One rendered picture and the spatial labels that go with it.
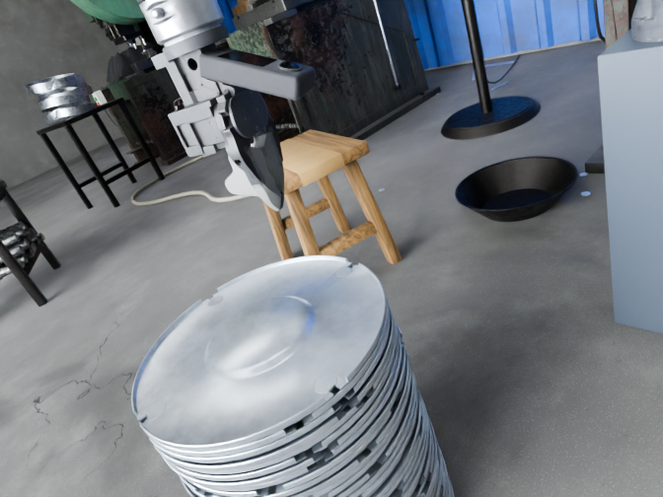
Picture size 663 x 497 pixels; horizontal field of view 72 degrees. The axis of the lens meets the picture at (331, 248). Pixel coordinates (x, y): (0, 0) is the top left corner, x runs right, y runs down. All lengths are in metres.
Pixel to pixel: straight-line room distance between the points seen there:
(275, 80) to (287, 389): 0.30
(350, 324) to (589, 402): 0.45
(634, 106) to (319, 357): 0.51
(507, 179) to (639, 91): 0.75
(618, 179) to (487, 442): 0.42
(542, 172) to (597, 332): 0.61
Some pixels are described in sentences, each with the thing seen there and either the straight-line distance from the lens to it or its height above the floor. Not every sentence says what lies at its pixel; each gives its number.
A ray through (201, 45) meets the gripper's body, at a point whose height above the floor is 0.62.
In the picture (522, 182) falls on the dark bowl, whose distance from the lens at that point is 1.42.
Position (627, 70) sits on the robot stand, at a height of 0.43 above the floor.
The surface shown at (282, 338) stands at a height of 0.35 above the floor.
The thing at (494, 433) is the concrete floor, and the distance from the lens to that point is 0.78.
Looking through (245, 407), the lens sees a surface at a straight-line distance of 0.45.
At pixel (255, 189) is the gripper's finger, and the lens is 0.55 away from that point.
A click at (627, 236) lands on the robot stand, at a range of 0.82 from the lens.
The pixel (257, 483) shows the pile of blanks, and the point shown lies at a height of 0.29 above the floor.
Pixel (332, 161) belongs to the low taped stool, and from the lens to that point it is 1.03.
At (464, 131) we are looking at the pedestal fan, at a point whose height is 0.03.
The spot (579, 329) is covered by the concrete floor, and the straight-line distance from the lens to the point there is 0.92.
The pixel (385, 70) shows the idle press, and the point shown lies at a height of 0.23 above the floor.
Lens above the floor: 0.62
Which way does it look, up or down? 27 degrees down
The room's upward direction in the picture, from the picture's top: 22 degrees counter-clockwise
